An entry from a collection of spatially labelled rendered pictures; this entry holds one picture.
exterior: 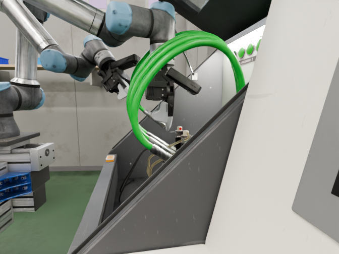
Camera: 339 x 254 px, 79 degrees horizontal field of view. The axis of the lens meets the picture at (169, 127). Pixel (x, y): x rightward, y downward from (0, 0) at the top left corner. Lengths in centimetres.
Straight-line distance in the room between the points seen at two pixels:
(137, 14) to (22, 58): 70
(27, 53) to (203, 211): 103
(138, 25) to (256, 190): 48
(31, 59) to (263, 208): 110
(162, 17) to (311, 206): 55
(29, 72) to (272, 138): 108
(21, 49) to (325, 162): 114
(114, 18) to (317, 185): 53
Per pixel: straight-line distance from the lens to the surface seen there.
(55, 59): 83
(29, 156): 103
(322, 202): 20
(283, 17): 32
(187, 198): 33
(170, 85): 61
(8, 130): 109
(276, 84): 28
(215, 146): 32
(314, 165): 21
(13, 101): 112
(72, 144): 373
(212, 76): 102
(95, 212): 53
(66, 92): 366
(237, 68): 44
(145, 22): 61
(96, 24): 70
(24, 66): 117
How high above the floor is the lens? 121
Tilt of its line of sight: 8 degrees down
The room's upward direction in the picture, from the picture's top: straight up
